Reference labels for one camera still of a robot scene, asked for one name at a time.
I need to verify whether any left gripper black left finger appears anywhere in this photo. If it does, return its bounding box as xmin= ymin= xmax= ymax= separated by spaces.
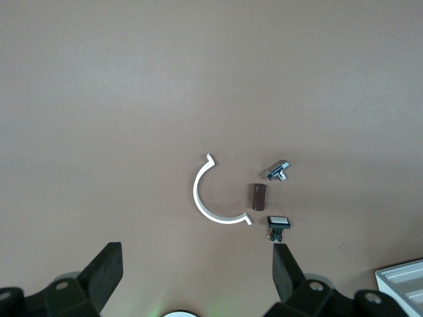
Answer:
xmin=0 ymin=242 xmax=124 ymax=317

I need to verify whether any white half-ring pipe clamp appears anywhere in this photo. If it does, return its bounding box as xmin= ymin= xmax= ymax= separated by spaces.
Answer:
xmin=192 ymin=153 xmax=254 ymax=227

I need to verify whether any dark brown cylindrical block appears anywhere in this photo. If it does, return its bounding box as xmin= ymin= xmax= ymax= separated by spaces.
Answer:
xmin=247 ymin=182 xmax=268 ymax=212

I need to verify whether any black square white-cap pushbutton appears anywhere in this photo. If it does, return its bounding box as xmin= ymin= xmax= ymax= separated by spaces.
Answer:
xmin=264 ymin=215 xmax=292 ymax=245

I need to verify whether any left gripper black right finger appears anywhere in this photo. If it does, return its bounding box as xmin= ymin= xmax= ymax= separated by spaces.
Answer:
xmin=264 ymin=243 xmax=407 ymax=317

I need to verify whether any chrome angle valve fitting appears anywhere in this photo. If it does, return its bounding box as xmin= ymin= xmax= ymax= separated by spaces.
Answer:
xmin=266 ymin=159 xmax=291 ymax=182

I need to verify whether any white drawer cabinet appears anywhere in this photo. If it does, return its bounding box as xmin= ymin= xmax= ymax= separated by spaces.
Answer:
xmin=375 ymin=258 xmax=423 ymax=317

